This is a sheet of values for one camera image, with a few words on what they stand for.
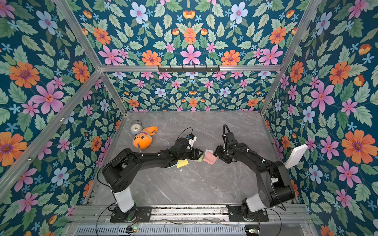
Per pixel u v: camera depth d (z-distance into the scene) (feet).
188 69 3.03
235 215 2.40
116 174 1.57
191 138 2.71
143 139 3.06
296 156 2.02
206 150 3.19
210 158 3.07
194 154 2.63
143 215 2.41
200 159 2.78
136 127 3.44
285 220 2.36
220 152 2.65
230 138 2.37
